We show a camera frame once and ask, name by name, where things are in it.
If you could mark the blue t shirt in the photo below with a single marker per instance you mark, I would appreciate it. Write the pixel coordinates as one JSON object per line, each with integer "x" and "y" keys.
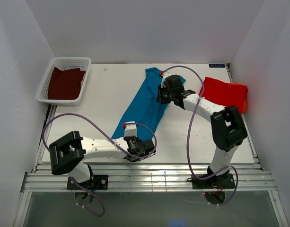
{"x": 144, "y": 108}

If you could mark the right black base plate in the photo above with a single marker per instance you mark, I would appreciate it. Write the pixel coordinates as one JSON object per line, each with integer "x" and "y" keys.
{"x": 225, "y": 181}

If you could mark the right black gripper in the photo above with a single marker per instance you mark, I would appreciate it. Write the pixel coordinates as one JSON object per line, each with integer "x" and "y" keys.
{"x": 160, "y": 99}

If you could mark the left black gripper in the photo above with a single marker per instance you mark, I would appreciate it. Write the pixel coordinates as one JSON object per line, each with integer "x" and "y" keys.
{"x": 136, "y": 138}

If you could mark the white plastic basket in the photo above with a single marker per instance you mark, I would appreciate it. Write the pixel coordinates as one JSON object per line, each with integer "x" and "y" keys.
{"x": 63, "y": 63}

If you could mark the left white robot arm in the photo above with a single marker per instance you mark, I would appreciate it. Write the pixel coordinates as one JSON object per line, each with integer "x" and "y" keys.
{"x": 68, "y": 153}

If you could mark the dark red t shirt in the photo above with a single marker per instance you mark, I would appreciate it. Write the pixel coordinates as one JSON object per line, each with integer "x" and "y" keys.
{"x": 65, "y": 84}

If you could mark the red folded t shirt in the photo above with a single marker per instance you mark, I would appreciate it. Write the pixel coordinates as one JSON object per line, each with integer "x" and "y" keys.
{"x": 220, "y": 92}

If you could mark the blue label sticker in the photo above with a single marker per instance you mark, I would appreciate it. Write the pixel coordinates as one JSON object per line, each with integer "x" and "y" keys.
{"x": 217, "y": 65}

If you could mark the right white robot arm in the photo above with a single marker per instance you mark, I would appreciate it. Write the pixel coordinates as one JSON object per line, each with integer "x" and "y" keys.
{"x": 227, "y": 126}

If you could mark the orange folded t shirt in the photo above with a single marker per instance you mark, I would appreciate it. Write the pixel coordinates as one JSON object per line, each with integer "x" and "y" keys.
{"x": 242, "y": 96}

